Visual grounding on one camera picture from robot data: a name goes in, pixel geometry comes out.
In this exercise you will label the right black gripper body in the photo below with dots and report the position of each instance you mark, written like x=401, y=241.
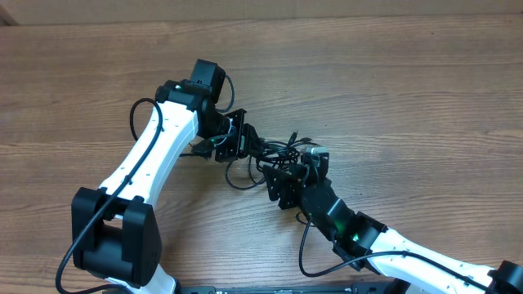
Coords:
x=283, y=188

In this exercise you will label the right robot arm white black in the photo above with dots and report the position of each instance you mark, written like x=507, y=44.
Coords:
x=363, y=242

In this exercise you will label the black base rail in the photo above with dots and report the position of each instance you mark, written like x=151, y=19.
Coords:
x=355, y=288

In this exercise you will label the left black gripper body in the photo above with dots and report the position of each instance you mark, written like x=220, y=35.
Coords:
x=237, y=141

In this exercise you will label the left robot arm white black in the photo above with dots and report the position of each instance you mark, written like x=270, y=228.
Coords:
x=115, y=233

